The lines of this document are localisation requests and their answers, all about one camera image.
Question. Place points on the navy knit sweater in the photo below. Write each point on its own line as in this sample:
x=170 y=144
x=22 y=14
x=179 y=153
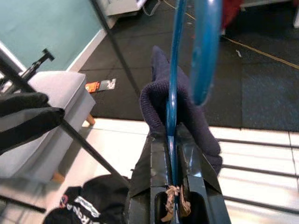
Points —
x=198 y=130

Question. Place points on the grey upholstered ottoman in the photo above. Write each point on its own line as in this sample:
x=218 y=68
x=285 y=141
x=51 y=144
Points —
x=67 y=105

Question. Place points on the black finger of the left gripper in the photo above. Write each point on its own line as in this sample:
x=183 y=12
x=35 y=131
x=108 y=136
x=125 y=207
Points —
x=18 y=102
x=23 y=130

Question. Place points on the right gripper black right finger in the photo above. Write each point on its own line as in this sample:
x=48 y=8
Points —
x=198 y=186

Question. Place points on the orange white product tag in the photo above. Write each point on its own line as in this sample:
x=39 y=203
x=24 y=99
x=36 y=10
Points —
x=93 y=86

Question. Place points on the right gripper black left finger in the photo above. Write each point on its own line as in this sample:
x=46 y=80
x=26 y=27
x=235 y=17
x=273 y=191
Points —
x=144 y=182

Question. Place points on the black metal clothes rack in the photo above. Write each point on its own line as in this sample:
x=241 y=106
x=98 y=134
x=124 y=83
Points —
x=93 y=151

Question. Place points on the black printed cap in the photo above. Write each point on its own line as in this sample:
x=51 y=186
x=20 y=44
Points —
x=105 y=193

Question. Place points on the black tripod stand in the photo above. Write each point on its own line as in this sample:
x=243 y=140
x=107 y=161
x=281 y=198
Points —
x=48 y=54

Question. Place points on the blue plastic clothes hanger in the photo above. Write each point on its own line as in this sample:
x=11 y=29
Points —
x=172 y=81

